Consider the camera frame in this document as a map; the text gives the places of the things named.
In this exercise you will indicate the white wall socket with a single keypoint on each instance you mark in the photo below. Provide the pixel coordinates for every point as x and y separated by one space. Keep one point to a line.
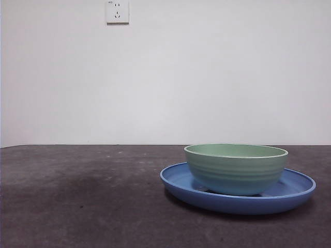
118 13

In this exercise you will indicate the blue plate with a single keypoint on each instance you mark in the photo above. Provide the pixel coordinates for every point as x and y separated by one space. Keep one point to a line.
232 205

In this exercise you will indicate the green bowl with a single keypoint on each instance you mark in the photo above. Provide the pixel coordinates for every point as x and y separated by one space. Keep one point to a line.
235 173

